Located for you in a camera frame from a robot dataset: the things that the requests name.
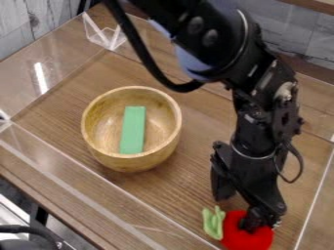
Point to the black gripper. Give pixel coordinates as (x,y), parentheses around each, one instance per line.
(250,177)

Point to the red plush fruit green leaves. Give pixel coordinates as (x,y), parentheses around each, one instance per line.
(221,226)

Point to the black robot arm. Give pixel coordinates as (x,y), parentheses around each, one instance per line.
(220,49)

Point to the green rectangular block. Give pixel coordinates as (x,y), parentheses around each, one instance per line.
(132,130)

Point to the wooden bowl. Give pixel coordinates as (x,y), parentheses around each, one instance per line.
(101,124)

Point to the black metal table leg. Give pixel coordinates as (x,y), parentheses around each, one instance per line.
(37,214)

